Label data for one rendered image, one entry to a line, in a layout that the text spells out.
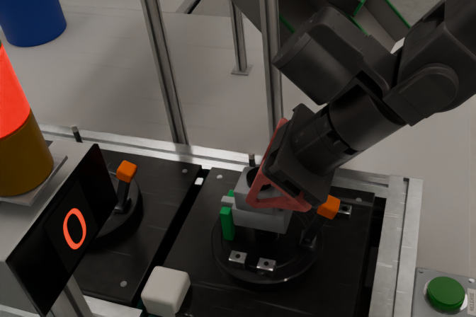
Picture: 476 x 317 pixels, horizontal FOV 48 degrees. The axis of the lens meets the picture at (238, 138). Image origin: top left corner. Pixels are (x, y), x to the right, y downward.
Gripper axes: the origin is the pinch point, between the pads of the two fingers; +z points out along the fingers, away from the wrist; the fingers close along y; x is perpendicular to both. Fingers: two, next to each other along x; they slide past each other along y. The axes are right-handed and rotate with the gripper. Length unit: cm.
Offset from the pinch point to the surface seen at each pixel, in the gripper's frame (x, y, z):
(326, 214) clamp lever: 6.9, 0.9, -4.0
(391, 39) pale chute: 12.6, -47.4, -1.1
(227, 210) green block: -0.5, 1.4, 5.4
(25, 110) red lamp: -22.6, 18.4, -11.7
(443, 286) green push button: 23.0, 0.8, -6.5
